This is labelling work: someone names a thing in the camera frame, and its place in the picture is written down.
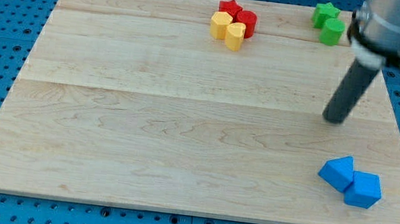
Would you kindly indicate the green star block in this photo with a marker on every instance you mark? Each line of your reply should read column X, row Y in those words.
column 323, row 12

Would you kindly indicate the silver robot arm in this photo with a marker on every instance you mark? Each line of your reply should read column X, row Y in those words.
column 374, row 34

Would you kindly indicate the red cylinder block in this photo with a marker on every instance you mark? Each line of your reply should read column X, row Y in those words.
column 249, row 19

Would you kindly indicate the red star block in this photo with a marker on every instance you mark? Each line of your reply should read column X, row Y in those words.
column 231, row 7

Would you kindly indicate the blue triangle block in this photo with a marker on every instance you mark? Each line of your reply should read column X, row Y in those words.
column 338, row 173

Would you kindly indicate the light wooden board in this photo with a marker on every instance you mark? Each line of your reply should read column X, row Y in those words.
column 131, row 103

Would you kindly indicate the green cylinder block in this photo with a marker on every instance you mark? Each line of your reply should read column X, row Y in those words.
column 331, row 31

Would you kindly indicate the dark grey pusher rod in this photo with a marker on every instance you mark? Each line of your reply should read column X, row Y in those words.
column 353, row 85

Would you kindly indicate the blue cube block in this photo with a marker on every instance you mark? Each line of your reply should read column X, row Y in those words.
column 364, row 191

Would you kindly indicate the yellow heart block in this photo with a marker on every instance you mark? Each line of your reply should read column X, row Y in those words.
column 234, row 36

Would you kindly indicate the yellow hexagon block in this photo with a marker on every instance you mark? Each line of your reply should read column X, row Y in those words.
column 218, row 24

